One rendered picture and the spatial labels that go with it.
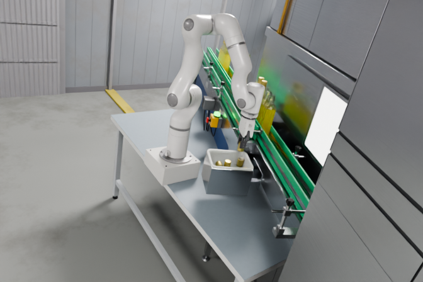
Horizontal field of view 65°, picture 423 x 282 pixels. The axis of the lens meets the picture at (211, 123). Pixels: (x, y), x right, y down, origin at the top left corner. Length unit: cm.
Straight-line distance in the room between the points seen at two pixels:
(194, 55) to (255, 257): 100
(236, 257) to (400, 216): 98
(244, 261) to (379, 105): 102
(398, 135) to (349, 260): 31
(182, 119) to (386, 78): 123
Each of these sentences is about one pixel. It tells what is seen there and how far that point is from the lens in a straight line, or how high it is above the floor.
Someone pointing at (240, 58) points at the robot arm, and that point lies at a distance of 157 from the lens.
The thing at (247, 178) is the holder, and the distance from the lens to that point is 172.
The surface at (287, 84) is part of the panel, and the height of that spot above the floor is 135.
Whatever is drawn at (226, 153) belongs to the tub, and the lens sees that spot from 180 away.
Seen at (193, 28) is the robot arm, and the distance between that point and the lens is 162.
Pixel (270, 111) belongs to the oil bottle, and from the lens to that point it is 186.
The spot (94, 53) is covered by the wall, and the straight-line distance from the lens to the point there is 479.
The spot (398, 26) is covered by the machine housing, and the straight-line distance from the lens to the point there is 80.
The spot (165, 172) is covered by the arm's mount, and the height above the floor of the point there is 84.
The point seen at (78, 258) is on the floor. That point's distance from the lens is 253.
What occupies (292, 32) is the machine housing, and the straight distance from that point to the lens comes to 212.
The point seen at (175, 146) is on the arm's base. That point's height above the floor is 94.
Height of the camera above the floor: 188
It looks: 25 degrees down
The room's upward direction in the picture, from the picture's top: 12 degrees clockwise
